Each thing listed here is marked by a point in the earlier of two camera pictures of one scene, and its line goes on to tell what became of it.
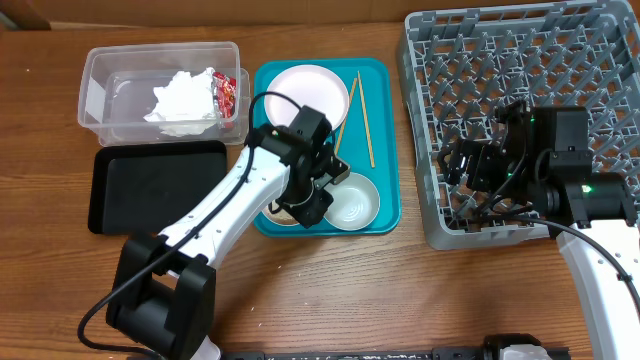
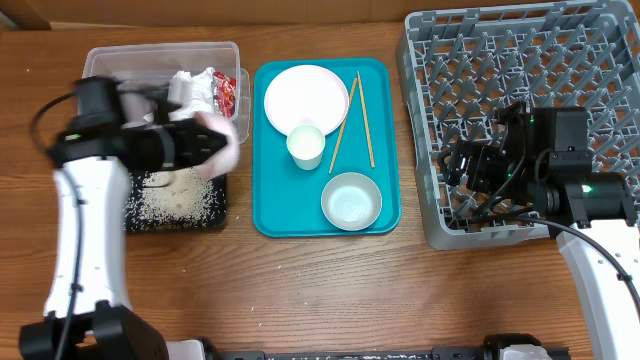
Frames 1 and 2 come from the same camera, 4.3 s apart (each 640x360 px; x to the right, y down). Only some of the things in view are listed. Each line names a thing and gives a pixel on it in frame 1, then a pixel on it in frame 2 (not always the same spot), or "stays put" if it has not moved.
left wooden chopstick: x=352 y=94 stays put
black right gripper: x=481 y=159 stays put
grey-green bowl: x=355 y=202 stays put
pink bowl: x=281 y=217 → x=225 y=160
